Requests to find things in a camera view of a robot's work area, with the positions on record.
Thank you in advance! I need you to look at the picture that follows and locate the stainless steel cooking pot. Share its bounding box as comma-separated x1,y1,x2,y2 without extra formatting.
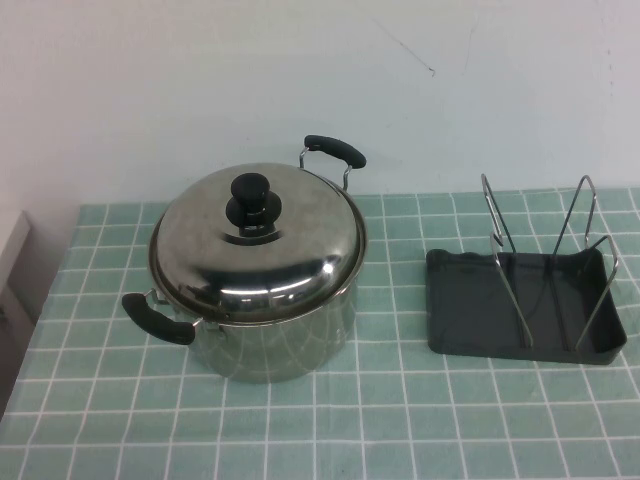
121,133,368,386

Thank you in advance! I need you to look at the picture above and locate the stainless steel pot lid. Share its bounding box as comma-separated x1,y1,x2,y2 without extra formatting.
148,160,369,321

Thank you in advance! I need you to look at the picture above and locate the black tray wire lid rack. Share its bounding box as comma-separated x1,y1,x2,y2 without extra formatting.
426,173,629,365

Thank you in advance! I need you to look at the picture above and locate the green checked tablecloth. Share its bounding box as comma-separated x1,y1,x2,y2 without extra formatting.
0,187,640,480

